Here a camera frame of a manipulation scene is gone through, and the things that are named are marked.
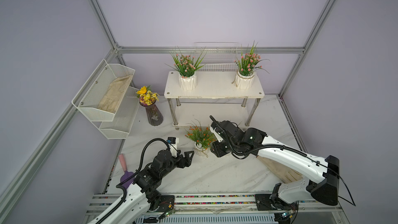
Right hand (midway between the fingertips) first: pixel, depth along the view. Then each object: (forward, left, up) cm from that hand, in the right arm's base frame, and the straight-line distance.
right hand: (216, 150), depth 73 cm
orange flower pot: (+10, +6, -6) cm, 13 cm away
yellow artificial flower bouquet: (+29, +38, +9) cm, 48 cm away
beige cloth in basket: (+21, +53, +14) cm, 59 cm away
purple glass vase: (+28, +37, -9) cm, 47 cm away
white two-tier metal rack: (+49, -4, -17) cm, 52 cm away
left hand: (+1, +15, -6) cm, 16 cm away
